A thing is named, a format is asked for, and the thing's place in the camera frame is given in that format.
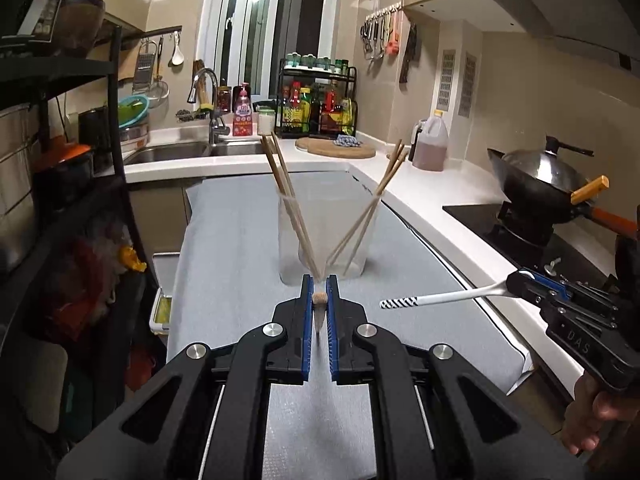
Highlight white spoon striped handle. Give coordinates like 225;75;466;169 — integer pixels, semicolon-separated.
380;270;535;310

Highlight chrome kitchen faucet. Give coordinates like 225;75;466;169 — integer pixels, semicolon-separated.
186;62;230;145

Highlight hanging kitchen tools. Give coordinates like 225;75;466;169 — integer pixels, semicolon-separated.
359;2;402;62

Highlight person's right hand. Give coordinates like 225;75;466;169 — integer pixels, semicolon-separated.
561;372;639;455

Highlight black gas stove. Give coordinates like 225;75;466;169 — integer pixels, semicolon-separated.
442;202;620;292

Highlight black wok with lid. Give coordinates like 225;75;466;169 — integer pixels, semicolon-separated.
487;136;638;238

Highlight grey textured table mat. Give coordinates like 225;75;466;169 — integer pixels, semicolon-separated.
168;171;533;479

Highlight white trash bin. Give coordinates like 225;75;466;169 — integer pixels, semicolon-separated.
149;252;180;338

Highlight plastic jug of oil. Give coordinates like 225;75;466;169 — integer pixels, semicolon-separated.
409;110;449;172

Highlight clear plastic utensil container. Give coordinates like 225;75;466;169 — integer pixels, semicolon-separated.
278;174;378;285

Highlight blue dish cloth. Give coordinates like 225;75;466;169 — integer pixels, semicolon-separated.
333;133;362;148

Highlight round wooden cutting board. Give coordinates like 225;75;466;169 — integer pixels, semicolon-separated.
295;136;376;159

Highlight hanging cleaver knife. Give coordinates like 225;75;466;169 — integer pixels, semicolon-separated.
399;24;419;84

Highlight stainless steel sink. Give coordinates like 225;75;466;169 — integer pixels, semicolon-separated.
124;140;264;166

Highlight black spice rack with bottles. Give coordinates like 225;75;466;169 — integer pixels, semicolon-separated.
274;52;358;139

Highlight red dish soap pouch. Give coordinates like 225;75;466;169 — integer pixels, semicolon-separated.
232;82;253;136

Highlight white jar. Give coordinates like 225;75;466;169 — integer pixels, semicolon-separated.
257;105;276;136

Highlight green and blue bowls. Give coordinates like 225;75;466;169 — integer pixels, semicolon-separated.
118;94;150;128

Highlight hanging metal grater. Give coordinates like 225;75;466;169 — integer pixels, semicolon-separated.
132;38;157;93

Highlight hanging white ladle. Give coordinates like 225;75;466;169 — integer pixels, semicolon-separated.
170;30;184;67

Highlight black metal shelf rack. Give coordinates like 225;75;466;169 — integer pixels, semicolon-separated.
0;24;147;271

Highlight dark bowl on shelf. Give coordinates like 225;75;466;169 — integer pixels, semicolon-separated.
51;0;105;58

